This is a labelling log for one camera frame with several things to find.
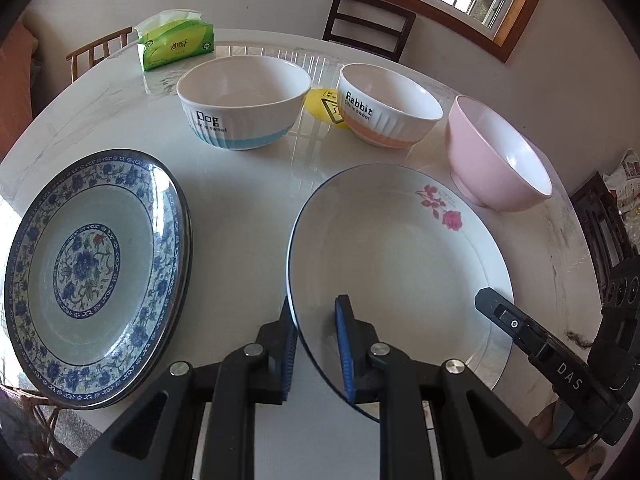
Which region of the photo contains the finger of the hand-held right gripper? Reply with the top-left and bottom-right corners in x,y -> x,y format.
474,287 -> 541,358

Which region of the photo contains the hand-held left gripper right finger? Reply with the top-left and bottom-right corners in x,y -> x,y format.
334,294 -> 566,480

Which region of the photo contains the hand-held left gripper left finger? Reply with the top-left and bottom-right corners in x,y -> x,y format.
60,296 -> 300,480

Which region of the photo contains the white plate with rose print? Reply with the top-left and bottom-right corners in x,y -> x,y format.
286,163 -> 515,423

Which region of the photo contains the pink bowl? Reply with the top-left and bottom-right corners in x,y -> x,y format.
446,95 -> 554,211

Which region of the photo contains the blue floral porcelain plate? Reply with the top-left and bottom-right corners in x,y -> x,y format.
4,148 -> 193,408

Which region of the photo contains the white ribbed bowl orange band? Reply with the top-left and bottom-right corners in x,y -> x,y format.
336,63 -> 444,149

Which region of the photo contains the white ribbed bowl blue band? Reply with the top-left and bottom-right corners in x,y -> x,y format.
176,55 -> 313,152

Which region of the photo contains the dark carved wooden furniture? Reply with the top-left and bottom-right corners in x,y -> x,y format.
570,172 -> 640,306

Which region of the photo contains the crumpled newspaper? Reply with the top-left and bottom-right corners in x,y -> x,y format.
602,147 -> 640,226

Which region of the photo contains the round yellow sticker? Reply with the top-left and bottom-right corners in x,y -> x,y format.
305,87 -> 351,131

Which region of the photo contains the brown wicker chair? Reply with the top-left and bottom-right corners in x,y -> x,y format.
0,382 -> 66,456

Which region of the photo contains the dark wooden chair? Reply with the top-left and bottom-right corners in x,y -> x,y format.
322,0 -> 417,63

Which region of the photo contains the green tissue pack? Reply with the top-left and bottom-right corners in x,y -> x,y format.
132,10 -> 215,73

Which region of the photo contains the light wooden chair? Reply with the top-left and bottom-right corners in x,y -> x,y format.
66,26 -> 133,83

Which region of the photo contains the orange cloth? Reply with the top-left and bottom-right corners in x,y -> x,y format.
7,20 -> 41,116

